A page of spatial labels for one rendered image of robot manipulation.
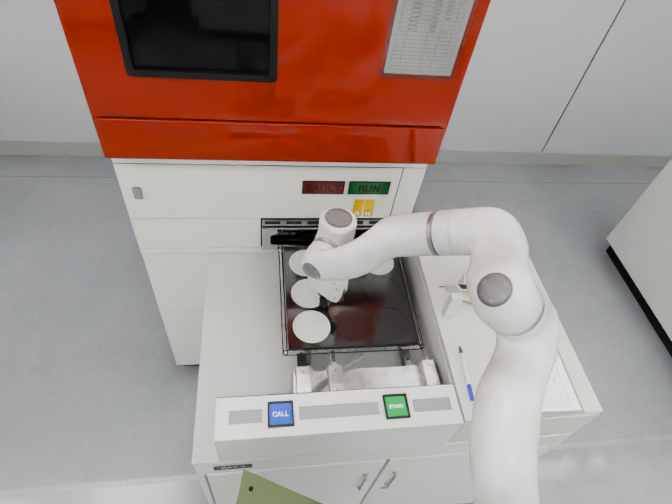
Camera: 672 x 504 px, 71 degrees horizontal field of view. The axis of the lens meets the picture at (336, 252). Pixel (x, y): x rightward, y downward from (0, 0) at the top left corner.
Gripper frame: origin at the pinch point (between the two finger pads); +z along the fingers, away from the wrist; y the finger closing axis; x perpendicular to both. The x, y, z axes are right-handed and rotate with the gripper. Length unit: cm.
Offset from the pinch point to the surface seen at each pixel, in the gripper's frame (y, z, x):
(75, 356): -96, 92, -41
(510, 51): -31, 12, 211
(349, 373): 17.0, 4.5, -11.0
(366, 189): -8.4, -17.3, 26.8
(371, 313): 11.5, 2.4, 6.3
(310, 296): -4.6, 2.4, -0.5
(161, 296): -55, 33, -17
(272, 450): 14.7, 5.3, -37.1
